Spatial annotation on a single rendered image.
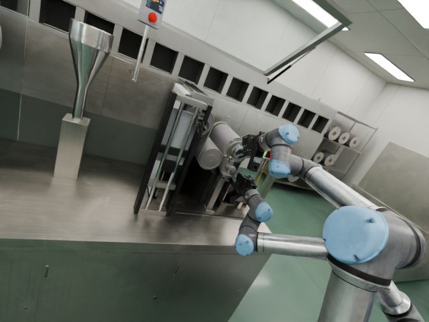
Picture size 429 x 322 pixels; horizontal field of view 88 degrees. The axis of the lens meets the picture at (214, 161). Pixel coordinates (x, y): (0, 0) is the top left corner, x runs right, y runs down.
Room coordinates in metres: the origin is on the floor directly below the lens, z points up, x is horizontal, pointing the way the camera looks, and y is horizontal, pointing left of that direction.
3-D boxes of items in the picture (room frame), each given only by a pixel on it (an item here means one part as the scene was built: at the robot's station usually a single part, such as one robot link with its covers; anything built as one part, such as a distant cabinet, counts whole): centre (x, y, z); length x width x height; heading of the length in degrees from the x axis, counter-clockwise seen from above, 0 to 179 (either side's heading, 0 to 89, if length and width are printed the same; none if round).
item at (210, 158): (1.15, 0.08, 1.17); 0.26 x 0.12 x 0.12; 29
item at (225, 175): (1.04, -0.07, 1.05); 0.06 x 0.05 x 0.31; 29
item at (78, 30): (0.84, 0.60, 1.50); 0.14 x 0.14 x 0.06
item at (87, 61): (0.84, 0.60, 1.18); 0.14 x 0.14 x 0.57
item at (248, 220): (0.87, -0.27, 1.01); 0.11 x 0.08 x 0.11; 170
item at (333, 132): (4.70, -1.87, 0.92); 1.83 x 0.53 x 1.85; 119
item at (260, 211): (0.89, -0.27, 1.11); 0.11 x 0.08 x 0.09; 29
